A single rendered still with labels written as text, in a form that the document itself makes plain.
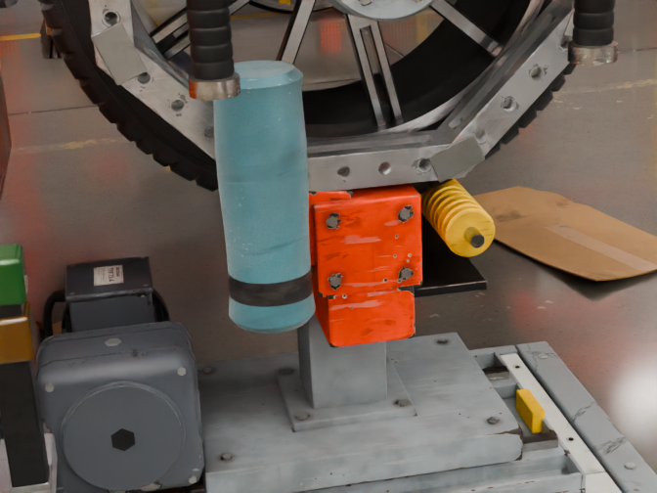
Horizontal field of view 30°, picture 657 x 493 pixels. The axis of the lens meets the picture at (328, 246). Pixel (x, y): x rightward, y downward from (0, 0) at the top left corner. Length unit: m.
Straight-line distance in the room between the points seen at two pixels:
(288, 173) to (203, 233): 1.74
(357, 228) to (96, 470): 0.40
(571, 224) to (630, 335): 0.57
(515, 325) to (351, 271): 1.06
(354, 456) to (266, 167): 0.48
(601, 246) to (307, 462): 1.36
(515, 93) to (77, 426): 0.60
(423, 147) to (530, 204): 1.65
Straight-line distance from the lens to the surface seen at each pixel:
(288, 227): 1.19
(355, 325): 1.37
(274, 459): 1.52
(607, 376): 2.20
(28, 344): 1.01
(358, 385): 1.59
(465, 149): 1.34
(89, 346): 1.42
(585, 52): 1.12
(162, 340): 1.42
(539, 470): 1.63
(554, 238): 2.78
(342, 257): 1.34
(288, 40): 1.38
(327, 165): 1.31
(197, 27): 1.03
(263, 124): 1.15
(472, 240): 1.36
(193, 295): 2.56
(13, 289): 0.99
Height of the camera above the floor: 1.00
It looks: 21 degrees down
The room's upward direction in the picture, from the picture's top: 3 degrees counter-clockwise
